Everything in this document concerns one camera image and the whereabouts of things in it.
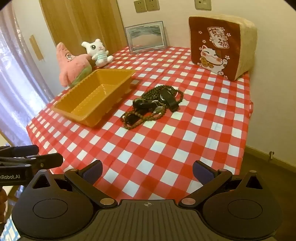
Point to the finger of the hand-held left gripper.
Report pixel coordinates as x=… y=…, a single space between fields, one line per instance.
x=46 y=160
x=23 y=150

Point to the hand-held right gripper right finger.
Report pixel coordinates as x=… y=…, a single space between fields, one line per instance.
x=203 y=173

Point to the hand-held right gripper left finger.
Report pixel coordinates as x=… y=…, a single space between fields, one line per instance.
x=93 y=172

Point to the orange plastic tray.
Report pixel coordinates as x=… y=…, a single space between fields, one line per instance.
x=92 y=97

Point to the black wrist watch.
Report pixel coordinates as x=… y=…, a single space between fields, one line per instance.
x=170 y=102

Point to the red white checkered tablecloth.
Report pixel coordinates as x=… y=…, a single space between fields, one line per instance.
x=161 y=150

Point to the pale patterned curtain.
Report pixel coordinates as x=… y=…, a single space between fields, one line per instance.
x=13 y=92

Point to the metal door stop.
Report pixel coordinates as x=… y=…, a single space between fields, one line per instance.
x=272 y=154

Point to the pink starfish plush toy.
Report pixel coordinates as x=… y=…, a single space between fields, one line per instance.
x=71 y=67

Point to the white rabbit plush toy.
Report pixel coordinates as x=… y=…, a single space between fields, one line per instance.
x=97 y=49

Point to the toast cushion with cat print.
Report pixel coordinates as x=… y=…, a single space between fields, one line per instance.
x=208 y=41

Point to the wooden door panel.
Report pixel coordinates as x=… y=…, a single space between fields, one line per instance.
x=81 y=23

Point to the sand art picture frame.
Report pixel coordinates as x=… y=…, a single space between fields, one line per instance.
x=145 y=34

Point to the beige wall socket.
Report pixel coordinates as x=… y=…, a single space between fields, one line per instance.
x=152 y=4
x=140 y=5

